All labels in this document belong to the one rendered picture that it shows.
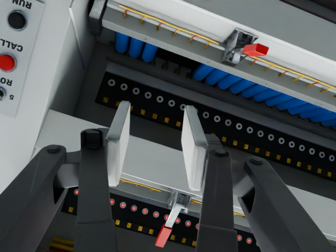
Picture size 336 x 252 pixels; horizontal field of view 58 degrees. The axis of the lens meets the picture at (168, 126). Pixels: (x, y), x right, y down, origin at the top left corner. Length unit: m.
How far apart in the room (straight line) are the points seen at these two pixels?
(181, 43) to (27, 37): 0.17
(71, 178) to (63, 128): 0.20
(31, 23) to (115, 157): 0.21
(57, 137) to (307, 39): 0.30
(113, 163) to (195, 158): 0.05
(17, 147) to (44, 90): 0.07
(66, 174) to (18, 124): 0.21
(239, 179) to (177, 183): 0.21
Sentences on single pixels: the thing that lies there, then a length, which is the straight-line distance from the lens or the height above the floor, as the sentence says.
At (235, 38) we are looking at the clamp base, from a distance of 0.35.
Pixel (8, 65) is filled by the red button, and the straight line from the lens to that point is 0.35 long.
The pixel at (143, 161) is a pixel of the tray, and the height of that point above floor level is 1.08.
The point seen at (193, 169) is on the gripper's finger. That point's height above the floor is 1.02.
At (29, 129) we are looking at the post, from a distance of 0.36.
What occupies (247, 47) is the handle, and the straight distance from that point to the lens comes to 0.31.
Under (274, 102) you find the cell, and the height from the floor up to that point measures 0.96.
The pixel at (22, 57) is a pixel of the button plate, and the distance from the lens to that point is 0.35.
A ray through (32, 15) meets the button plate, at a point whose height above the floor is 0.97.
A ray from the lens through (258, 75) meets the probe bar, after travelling 0.40.
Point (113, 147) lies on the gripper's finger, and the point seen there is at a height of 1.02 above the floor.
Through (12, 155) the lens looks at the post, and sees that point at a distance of 0.37.
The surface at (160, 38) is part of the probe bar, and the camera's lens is 0.38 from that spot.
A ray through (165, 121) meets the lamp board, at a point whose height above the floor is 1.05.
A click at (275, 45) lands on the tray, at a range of 0.37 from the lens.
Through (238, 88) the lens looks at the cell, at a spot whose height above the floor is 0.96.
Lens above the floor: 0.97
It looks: 10 degrees up
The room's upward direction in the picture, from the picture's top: 160 degrees counter-clockwise
